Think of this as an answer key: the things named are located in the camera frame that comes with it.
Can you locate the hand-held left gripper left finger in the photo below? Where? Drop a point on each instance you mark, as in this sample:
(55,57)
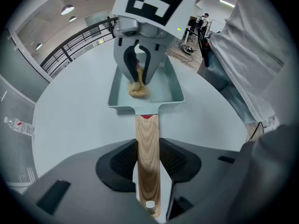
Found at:
(81,183)

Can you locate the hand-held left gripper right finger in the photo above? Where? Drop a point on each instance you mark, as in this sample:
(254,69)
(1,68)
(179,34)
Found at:
(205,169)

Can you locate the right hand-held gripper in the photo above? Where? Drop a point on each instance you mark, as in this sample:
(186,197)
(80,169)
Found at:
(182,13)

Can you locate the tan fluffy fibre clump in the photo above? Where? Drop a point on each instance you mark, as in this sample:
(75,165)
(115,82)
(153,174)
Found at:
(139,91)

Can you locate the black waist-worn device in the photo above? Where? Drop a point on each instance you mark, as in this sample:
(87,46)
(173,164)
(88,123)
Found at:
(204,50)

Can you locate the black metal railing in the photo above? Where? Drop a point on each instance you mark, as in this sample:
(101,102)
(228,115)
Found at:
(70,45)

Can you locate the black pendant lamp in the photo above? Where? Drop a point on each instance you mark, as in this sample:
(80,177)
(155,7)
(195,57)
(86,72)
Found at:
(39,46)
(72,19)
(67,10)

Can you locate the person's grey trousers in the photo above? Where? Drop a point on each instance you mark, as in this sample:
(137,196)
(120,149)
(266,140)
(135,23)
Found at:
(215,73)

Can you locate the clear plastic water bottle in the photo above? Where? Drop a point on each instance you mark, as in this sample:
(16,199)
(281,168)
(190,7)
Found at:
(19,126)

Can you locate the long ceiling light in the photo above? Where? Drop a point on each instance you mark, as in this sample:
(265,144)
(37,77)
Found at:
(227,3)

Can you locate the person's white t-shirt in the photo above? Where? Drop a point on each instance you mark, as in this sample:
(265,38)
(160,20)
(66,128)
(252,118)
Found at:
(252,55)

